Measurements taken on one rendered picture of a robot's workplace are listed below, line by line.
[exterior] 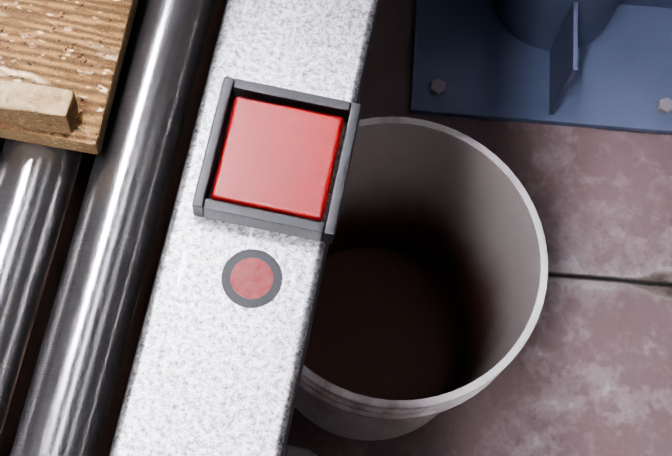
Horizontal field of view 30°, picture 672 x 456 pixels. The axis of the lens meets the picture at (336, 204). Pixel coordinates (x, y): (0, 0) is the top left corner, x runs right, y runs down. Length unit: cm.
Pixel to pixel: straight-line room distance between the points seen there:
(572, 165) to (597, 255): 13
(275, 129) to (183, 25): 9
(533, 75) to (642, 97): 15
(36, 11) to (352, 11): 17
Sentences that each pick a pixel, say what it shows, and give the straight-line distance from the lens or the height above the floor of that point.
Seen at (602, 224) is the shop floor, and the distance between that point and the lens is 169.
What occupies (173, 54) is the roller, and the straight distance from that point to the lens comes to 70.
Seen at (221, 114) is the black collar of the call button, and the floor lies 93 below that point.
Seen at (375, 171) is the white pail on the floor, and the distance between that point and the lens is 139.
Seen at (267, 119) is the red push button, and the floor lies 93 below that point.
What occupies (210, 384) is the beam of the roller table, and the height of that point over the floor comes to 91.
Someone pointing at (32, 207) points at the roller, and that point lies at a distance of 68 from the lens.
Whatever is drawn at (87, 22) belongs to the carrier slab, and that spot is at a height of 94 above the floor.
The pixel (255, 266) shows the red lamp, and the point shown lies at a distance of 66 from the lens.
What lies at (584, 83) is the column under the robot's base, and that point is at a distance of 175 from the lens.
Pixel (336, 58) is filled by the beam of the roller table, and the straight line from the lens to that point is 70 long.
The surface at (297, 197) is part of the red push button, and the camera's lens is 66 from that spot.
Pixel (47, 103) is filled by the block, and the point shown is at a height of 96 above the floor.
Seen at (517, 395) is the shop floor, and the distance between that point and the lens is 161.
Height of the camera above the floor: 155
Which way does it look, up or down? 71 degrees down
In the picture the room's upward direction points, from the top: 9 degrees clockwise
